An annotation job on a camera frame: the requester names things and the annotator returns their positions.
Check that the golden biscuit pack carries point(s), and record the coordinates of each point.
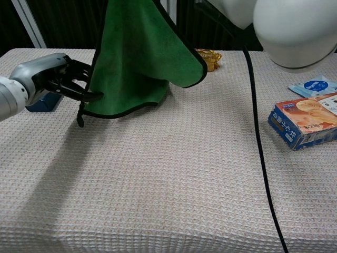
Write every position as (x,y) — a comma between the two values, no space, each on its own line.
(212,60)

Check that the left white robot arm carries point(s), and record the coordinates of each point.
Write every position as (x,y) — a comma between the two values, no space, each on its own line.
(10,97)

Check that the black curtain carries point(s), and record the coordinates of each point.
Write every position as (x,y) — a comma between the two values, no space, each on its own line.
(65,21)

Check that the dark blue printed box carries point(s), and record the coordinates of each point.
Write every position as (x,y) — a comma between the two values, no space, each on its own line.
(47,101)

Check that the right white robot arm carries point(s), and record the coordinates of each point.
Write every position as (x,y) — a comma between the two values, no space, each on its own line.
(289,31)

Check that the white slanted frame post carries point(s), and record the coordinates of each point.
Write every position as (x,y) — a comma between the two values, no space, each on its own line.
(29,23)

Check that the white upright frame post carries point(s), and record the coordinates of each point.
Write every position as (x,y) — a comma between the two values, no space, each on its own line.
(174,8)

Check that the green grey microfiber cloth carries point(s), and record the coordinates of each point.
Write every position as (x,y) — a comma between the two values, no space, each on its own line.
(137,66)

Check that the orange and blue snack box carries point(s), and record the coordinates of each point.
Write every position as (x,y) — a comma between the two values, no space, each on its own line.
(308,124)

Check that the beige waffle tablecloth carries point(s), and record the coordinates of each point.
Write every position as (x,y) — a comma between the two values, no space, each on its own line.
(158,184)

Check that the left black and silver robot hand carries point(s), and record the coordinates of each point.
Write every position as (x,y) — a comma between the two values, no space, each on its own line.
(39,68)

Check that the light blue wipes packet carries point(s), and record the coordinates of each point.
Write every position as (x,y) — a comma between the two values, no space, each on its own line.
(313,87)

